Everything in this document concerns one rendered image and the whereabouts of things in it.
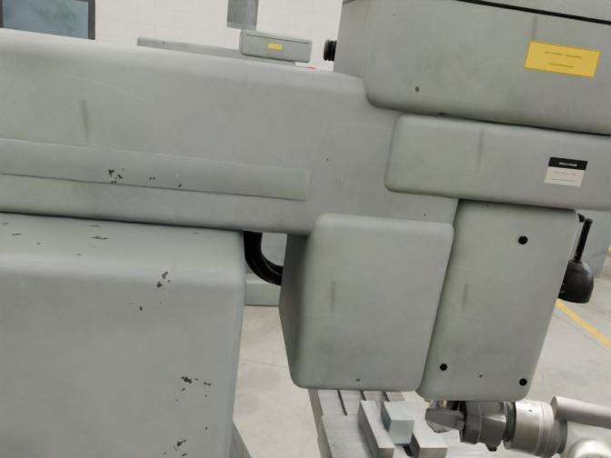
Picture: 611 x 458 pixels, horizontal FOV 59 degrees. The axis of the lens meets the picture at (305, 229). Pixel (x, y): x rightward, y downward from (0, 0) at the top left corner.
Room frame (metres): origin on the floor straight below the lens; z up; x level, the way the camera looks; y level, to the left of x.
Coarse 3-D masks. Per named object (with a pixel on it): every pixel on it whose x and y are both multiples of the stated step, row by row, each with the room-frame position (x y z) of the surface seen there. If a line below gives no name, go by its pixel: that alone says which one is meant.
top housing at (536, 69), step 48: (384, 0) 0.63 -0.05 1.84; (432, 0) 0.63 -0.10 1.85; (480, 0) 0.64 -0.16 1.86; (528, 0) 0.65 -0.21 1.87; (576, 0) 0.66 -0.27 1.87; (336, 48) 0.85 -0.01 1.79; (384, 48) 0.63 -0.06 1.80; (432, 48) 0.63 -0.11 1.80; (480, 48) 0.64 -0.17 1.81; (528, 48) 0.65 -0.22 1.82; (576, 48) 0.66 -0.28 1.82; (384, 96) 0.63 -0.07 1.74; (432, 96) 0.63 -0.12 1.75; (480, 96) 0.64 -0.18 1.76; (528, 96) 0.65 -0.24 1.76; (576, 96) 0.66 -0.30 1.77
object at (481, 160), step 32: (416, 128) 0.64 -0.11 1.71; (448, 128) 0.65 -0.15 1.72; (480, 128) 0.66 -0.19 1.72; (512, 128) 0.67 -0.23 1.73; (544, 128) 0.68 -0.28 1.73; (416, 160) 0.64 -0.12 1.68; (448, 160) 0.65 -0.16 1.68; (480, 160) 0.66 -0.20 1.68; (512, 160) 0.66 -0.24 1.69; (544, 160) 0.67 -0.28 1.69; (576, 160) 0.68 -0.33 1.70; (608, 160) 0.69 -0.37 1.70; (416, 192) 0.65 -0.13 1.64; (448, 192) 0.65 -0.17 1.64; (480, 192) 0.66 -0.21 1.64; (512, 192) 0.67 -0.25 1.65; (544, 192) 0.67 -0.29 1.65; (576, 192) 0.68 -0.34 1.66; (608, 192) 0.69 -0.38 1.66
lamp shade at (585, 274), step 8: (568, 264) 0.84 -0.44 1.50; (576, 264) 0.84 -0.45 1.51; (584, 264) 0.84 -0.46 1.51; (568, 272) 0.83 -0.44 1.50; (576, 272) 0.83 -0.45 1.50; (584, 272) 0.83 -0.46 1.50; (592, 272) 0.84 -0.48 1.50; (568, 280) 0.83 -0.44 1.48; (576, 280) 0.82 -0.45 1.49; (584, 280) 0.82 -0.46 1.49; (592, 280) 0.83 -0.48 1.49; (568, 288) 0.82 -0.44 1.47; (576, 288) 0.82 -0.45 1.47; (584, 288) 0.82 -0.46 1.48; (592, 288) 0.83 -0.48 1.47; (560, 296) 0.83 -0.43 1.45; (568, 296) 0.82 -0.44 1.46; (576, 296) 0.82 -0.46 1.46; (584, 296) 0.82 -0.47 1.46
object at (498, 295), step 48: (480, 240) 0.68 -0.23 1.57; (528, 240) 0.69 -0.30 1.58; (480, 288) 0.69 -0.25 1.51; (528, 288) 0.70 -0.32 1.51; (432, 336) 0.69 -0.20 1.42; (480, 336) 0.69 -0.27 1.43; (528, 336) 0.70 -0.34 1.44; (432, 384) 0.68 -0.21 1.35; (480, 384) 0.69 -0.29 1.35; (528, 384) 0.71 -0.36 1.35
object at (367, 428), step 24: (360, 408) 1.01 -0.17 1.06; (336, 432) 0.96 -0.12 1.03; (360, 432) 0.97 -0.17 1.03; (384, 432) 0.92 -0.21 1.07; (456, 432) 1.01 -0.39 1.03; (336, 456) 0.88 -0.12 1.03; (360, 456) 0.89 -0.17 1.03; (384, 456) 0.88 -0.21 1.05; (408, 456) 0.91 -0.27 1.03; (456, 456) 0.93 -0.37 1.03; (480, 456) 0.94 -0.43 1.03
